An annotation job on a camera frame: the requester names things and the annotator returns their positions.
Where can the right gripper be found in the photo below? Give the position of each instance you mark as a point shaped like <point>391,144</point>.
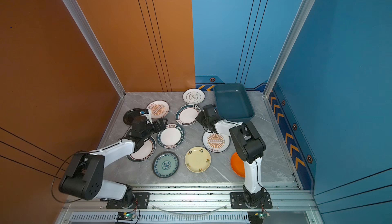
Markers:
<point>199,116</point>

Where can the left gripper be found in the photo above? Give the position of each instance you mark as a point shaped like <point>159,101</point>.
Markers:
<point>163,126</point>

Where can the green rimmed white plate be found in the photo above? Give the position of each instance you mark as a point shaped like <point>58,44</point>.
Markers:
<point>187,114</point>

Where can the sunburst pattern plate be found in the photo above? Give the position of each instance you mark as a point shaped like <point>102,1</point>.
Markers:
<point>214,142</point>
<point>158,109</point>

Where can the black plate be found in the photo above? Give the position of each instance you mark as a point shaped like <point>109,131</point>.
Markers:
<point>131,114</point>

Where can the cream yellow plate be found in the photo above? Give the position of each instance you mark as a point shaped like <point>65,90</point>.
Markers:
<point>197,159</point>

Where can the orange plate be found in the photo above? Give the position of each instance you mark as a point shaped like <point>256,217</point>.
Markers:
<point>237,165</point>

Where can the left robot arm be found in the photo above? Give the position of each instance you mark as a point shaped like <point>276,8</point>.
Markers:
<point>83,177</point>

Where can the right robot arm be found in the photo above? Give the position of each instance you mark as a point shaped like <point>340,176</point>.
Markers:
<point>247,141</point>

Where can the teal plastic bin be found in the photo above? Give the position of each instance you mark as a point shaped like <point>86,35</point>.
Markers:
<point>233,102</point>

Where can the hao shi wei plate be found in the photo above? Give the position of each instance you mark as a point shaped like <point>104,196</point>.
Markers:
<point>171,137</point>

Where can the white clover pattern plate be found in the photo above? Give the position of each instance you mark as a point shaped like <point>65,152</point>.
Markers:
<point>193,96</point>

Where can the green red rimmed plate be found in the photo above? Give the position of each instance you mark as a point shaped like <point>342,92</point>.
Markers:
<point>145,152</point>

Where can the teal floral pattern plate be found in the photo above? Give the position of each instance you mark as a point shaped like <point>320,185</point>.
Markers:
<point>165,164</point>

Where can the left green circuit board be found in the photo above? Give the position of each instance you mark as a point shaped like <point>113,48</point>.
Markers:
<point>126,217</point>

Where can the green circuit board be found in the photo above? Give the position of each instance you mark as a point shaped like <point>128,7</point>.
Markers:
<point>257,217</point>
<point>126,217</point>

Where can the right green circuit board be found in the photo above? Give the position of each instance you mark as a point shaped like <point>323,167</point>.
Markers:
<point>257,217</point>

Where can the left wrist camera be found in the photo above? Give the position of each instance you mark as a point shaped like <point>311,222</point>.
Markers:
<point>147,114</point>

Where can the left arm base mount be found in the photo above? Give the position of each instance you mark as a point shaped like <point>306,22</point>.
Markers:
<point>138,200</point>

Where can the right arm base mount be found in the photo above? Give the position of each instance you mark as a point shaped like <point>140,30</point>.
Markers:
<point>243,200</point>

